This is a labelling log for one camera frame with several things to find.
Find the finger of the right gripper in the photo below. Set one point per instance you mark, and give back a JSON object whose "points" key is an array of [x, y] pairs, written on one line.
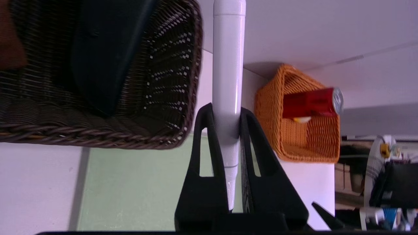
{"points": [[326, 217]]}

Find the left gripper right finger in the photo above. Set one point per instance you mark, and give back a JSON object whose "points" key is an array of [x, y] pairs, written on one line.
{"points": [[271, 192]]}

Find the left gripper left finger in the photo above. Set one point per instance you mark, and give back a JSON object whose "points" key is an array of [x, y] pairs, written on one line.
{"points": [[204, 192]]}

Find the orange and white bun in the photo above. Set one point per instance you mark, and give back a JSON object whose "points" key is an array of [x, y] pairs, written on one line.
{"points": [[302, 119]]}

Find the red soda can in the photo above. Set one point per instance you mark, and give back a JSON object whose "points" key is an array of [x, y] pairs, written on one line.
{"points": [[310, 102]]}

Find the white marker pen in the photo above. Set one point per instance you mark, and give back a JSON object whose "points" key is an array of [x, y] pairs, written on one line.
{"points": [[228, 65]]}

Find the black glasses case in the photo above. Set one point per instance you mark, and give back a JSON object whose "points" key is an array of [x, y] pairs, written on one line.
{"points": [[104, 49]]}

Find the brown towel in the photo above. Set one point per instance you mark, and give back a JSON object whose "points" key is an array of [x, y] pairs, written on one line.
{"points": [[9, 42]]}

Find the orange wicker basket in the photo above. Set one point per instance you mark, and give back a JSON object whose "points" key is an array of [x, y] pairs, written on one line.
{"points": [[313, 140]]}

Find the dark brown wicker basket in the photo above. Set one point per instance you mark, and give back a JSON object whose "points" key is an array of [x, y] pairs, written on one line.
{"points": [[163, 98]]}

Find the brown cardboard box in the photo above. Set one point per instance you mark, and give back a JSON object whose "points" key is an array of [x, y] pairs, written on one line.
{"points": [[347, 178]]}

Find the light green plastic tray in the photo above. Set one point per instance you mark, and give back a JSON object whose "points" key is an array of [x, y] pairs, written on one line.
{"points": [[130, 189]]}

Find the white device with yellow knob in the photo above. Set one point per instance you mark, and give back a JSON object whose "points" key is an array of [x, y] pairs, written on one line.
{"points": [[380, 156]]}

